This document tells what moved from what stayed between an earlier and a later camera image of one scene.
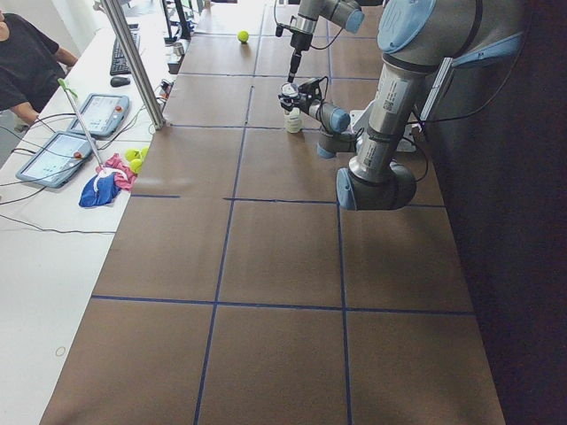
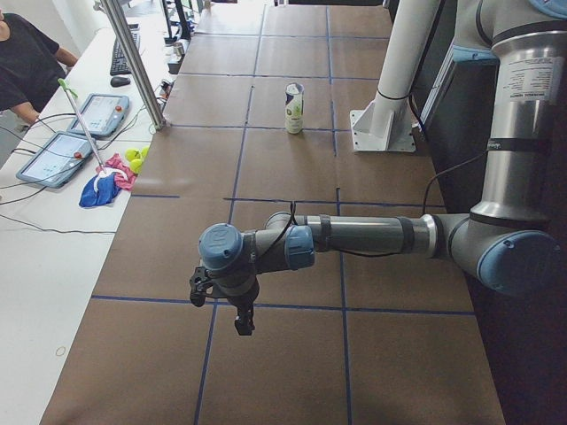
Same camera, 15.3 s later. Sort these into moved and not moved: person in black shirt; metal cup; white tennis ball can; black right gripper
Moved: black right gripper
Not moved: white tennis ball can; person in black shirt; metal cup
